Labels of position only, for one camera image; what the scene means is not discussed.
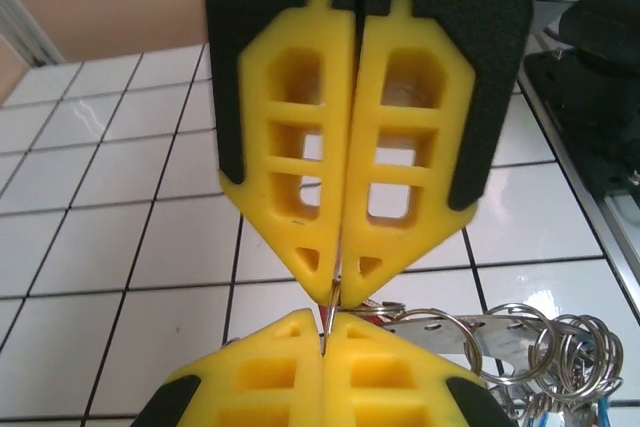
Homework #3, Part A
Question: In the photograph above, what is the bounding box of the aluminium frame post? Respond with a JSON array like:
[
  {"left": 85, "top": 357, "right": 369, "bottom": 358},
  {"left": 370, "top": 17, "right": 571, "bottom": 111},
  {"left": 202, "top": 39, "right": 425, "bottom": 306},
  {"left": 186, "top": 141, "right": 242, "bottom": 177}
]
[{"left": 0, "top": 0, "right": 64, "bottom": 68}]

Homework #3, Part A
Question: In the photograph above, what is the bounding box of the long aluminium base rail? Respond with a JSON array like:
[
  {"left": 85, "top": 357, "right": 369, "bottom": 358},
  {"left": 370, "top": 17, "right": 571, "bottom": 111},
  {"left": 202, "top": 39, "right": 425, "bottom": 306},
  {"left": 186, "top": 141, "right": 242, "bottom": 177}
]
[{"left": 517, "top": 66, "right": 640, "bottom": 308}]

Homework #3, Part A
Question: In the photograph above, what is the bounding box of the key with blue tag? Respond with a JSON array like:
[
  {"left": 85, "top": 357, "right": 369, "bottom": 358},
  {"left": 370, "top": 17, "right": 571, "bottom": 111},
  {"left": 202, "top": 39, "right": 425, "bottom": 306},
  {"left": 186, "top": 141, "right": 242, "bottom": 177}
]
[{"left": 592, "top": 389, "right": 614, "bottom": 427}]

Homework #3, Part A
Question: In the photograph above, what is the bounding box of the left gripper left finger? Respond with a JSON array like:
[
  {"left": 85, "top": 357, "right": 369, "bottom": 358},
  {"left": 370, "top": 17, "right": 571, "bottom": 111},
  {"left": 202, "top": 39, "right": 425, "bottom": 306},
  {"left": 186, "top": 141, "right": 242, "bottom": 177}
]
[{"left": 132, "top": 309, "right": 326, "bottom": 427}]

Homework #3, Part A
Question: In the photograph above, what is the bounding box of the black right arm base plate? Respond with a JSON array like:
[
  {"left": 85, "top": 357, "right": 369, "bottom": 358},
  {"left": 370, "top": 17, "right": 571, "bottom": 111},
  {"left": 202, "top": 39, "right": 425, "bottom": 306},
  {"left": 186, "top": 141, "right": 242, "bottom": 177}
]
[{"left": 522, "top": 46, "right": 640, "bottom": 194}]

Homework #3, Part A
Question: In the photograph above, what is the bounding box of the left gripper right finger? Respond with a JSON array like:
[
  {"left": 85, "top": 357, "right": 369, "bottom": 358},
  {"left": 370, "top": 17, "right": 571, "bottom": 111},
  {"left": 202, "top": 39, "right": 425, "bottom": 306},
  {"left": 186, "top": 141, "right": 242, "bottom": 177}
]
[{"left": 322, "top": 313, "right": 519, "bottom": 427}]

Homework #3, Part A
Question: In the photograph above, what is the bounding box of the steel split ring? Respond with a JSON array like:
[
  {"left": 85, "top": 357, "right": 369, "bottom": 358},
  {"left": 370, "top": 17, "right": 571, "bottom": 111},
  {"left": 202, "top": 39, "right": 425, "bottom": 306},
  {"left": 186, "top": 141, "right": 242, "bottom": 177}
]
[{"left": 322, "top": 226, "right": 346, "bottom": 356}]

